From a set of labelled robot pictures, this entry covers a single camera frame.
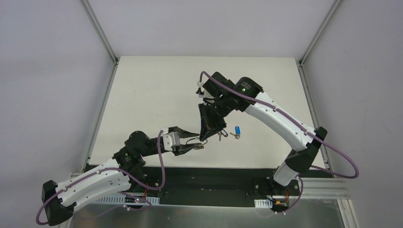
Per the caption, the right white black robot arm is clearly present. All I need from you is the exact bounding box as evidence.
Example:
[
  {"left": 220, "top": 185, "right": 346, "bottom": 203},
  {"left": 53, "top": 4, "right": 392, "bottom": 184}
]
[{"left": 196, "top": 72, "right": 327, "bottom": 195}]

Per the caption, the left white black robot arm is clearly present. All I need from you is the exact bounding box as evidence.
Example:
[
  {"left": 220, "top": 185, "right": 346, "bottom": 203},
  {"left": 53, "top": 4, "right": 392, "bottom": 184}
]
[{"left": 36, "top": 126, "right": 201, "bottom": 226}]

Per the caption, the silver key with blue tag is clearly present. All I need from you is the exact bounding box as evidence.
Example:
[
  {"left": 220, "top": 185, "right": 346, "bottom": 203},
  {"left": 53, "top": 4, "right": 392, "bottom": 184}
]
[{"left": 230, "top": 126, "right": 240, "bottom": 139}]

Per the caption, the front steel sheet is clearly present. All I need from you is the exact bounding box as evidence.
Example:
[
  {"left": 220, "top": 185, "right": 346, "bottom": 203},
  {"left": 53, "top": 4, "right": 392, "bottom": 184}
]
[{"left": 71, "top": 201, "right": 344, "bottom": 228}]

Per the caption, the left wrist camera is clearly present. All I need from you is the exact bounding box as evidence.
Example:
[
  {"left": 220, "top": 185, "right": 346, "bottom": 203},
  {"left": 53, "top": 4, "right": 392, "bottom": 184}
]
[{"left": 163, "top": 132, "right": 180, "bottom": 152}]

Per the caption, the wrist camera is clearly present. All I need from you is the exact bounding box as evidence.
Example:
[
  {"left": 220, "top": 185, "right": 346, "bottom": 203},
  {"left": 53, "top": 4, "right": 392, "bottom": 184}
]
[
  {"left": 196, "top": 81, "right": 209, "bottom": 95},
  {"left": 163, "top": 132, "right": 180, "bottom": 152}
]

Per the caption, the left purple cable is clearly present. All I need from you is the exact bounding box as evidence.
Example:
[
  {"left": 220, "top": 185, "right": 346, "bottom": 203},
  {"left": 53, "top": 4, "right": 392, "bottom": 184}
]
[{"left": 35, "top": 129, "right": 167, "bottom": 226}]

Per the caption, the purple cable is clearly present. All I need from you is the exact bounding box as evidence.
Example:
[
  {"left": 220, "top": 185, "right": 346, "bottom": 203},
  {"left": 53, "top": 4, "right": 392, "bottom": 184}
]
[
  {"left": 35, "top": 129, "right": 167, "bottom": 226},
  {"left": 200, "top": 70, "right": 360, "bottom": 218}
]

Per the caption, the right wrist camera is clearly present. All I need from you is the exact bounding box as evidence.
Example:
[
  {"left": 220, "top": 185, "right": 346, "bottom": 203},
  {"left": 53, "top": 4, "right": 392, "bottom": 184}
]
[{"left": 196, "top": 81, "right": 209, "bottom": 95}]

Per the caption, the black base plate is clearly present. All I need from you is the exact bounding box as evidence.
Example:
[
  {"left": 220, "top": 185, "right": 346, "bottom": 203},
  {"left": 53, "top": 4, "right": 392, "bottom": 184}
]
[{"left": 129, "top": 167, "right": 300, "bottom": 208}]

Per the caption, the left white cable duct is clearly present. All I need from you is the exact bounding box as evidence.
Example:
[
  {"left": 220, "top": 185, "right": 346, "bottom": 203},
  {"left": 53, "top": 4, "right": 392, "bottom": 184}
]
[{"left": 79, "top": 194, "right": 160, "bottom": 206}]

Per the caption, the white cable duct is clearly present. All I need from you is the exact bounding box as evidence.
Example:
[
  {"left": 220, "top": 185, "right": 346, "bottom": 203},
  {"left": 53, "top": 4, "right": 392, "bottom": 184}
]
[
  {"left": 254, "top": 199, "right": 273, "bottom": 209},
  {"left": 79, "top": 194, "right": 160, "bottom": 206}
]

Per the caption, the right white cable duct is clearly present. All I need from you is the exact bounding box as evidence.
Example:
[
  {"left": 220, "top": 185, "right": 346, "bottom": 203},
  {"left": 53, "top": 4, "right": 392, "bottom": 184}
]
[{"left": 254, "top": 199, "right": 273, "bottom": 209}]

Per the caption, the right aluminium frame rail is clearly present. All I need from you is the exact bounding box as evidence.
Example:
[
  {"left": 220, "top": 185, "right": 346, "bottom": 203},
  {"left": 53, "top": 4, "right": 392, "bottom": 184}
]
[{"left": 297, "top": 0, "right": 360, "bottom": 228}]

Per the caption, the aluminium frame rail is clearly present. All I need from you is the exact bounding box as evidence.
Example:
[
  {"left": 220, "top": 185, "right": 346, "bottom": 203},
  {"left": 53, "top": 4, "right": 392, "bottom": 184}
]
[
  {"left": 57, "top": 0, "right": 119, "bottom": 228},
  {"left": 297, "top": 0, "right": 360, "bottom": 228}
]

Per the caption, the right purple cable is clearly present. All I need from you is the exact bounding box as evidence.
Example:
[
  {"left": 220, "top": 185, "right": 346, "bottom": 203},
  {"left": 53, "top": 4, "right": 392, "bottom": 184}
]
[{"left": 200, "top": 70, "right": 360, "bottom": 218}]

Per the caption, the left aluminium frame rail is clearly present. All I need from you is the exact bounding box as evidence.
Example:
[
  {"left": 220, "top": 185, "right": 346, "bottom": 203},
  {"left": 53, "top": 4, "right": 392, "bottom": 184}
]
[{"left": 57, "top": 0, "right": 119, "bottom": 228}]

